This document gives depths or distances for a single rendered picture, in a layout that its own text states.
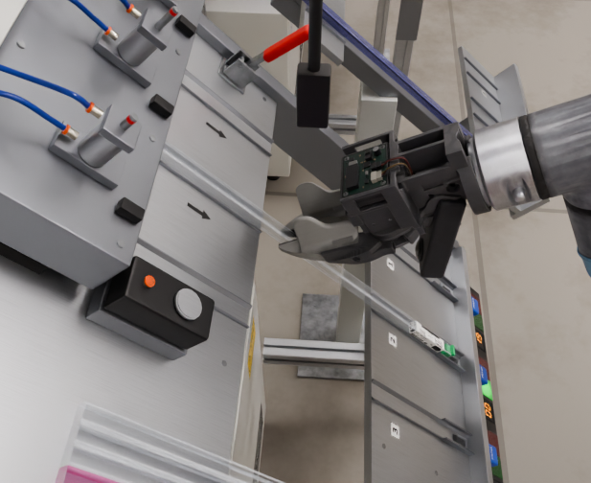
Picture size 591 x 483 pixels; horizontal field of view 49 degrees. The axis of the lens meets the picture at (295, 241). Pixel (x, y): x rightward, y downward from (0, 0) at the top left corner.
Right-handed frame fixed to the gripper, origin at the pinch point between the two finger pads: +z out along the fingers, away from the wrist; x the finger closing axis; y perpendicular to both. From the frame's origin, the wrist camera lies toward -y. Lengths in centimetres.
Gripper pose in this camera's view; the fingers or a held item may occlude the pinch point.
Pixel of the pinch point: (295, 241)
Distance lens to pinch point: 67.2
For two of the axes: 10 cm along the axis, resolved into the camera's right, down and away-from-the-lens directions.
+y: -4.7, -5.7, -6.7
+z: -8.8, 2.5, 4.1
